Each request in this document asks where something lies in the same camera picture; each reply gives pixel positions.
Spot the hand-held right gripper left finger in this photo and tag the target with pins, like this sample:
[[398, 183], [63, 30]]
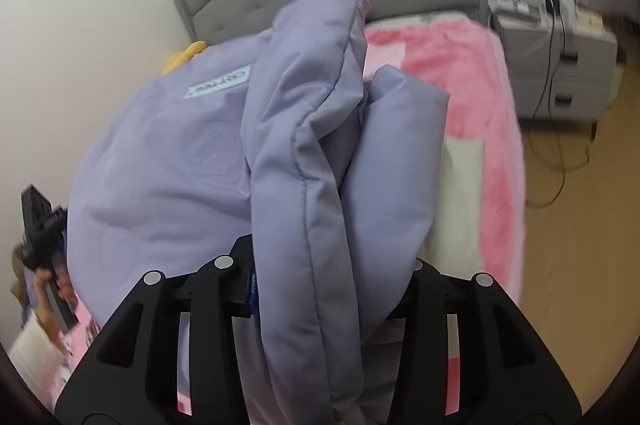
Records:
[[215, 300]]

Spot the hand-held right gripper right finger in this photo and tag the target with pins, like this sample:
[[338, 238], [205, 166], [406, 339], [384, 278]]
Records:
[[430, 287]]

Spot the lavender jacket with fur hood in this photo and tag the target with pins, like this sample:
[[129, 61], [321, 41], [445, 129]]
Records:
[[200, 165]]

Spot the person's left hand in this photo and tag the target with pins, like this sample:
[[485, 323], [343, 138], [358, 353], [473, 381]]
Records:
[[62, 292]]

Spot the pink bear printed blanket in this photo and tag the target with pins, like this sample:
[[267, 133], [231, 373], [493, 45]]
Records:
[[480, 70]]

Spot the yellow plush toy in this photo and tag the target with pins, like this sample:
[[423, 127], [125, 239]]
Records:
[[182, 55]]

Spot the grey nightstand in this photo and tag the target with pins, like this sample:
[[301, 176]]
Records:
[[560, 60]]

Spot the pale box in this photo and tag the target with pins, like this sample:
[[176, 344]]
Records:
[[595, 17]]

